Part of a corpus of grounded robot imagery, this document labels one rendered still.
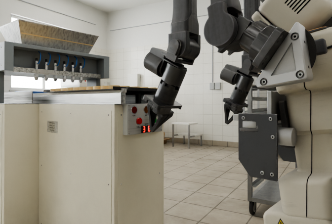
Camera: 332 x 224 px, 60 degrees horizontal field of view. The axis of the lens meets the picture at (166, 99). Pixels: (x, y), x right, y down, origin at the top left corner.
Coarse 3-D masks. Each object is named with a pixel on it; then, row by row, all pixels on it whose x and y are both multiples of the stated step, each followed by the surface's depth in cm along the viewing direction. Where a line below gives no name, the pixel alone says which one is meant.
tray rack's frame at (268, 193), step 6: (270, 180) 255; (264, 186) 237; (270, 186) 237; (276, 186) 237; (252, 192) 222; (258, 192) 222; (264, 192) 222; (270, 192) 222; (276, 192) 222; (252, 198) 210; (258, 198) 208; (264, 198) 208; (270, 198) 208; (276, 198) 208; (270, 204) 203
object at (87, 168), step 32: (64, 128) 152; (96, 128) 134; (64, 160) 152; (96, 160) 134; (128, 160) 132; (160, 160) 149; (64, 192) 152; (96, 192) 134; (128, 192) 132; (160, 192) 149
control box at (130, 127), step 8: (128, 104) 128; (136, 104) 132; (144, 104) 136; (128, 112) 128; (136, 112) 132; (144, 112) 136; (128, 120) 128; (136, 120) 132; (144, 120) 136; (128, 128) 128; (136, 128) 132; (144, 128) 136; (160, 128) 145
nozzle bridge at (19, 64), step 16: (0, 48) 159; (16, 48) 168; (32, 48) 168; (48, 48) 175; (0, 64) 159; (16, 64) 169; (32, 64) 176; (96, 64) 213; (0, 80) 164; (96, 80) 215; (0, 96) 164
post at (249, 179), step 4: (248, 96) 212; (248, 100) 212; (248, 104) 212; (248, 108) 212; (248, 112) 212; (248, 176) 212; (248, 180) 212; (248, 184) 212; (248, 188) 212; (248, 192) 212; (248, 196) 212; (248, 200) 212
